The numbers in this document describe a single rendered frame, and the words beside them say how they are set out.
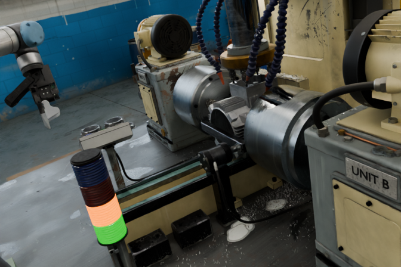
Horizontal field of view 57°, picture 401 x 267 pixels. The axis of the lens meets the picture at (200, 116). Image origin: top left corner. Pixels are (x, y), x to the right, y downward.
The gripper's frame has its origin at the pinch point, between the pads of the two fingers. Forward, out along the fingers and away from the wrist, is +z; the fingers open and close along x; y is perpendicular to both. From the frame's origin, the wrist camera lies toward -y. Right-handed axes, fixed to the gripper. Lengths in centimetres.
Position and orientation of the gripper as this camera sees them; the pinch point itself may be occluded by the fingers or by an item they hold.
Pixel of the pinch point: (46, 126)
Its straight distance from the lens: 130.9
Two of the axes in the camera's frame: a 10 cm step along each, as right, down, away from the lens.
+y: 8.7, -3.2, 3.7
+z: 3.9, 9.1, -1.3
